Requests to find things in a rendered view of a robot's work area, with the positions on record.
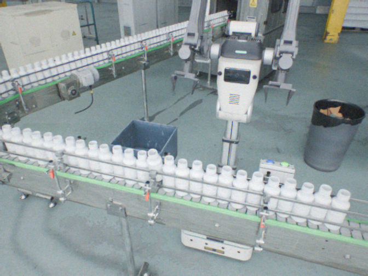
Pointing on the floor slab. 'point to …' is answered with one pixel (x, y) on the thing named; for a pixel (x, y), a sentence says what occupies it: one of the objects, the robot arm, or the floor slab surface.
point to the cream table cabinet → (39, 32)
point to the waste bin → (331, 134)
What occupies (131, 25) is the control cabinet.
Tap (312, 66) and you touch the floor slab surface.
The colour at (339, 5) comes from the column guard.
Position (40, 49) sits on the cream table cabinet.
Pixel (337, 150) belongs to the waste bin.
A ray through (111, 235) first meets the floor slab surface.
